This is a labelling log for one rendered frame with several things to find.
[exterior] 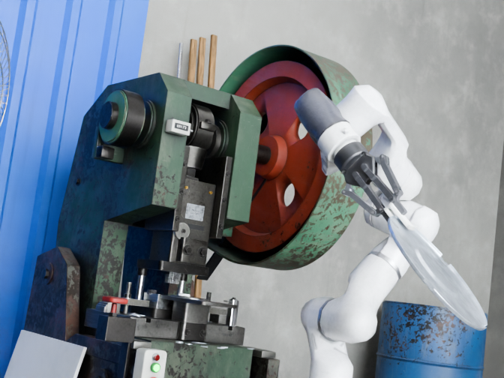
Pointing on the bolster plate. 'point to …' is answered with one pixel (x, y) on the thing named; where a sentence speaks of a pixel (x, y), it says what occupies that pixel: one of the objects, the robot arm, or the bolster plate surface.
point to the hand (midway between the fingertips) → (399, 218)
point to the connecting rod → (199, 138)
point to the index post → (232, 313)
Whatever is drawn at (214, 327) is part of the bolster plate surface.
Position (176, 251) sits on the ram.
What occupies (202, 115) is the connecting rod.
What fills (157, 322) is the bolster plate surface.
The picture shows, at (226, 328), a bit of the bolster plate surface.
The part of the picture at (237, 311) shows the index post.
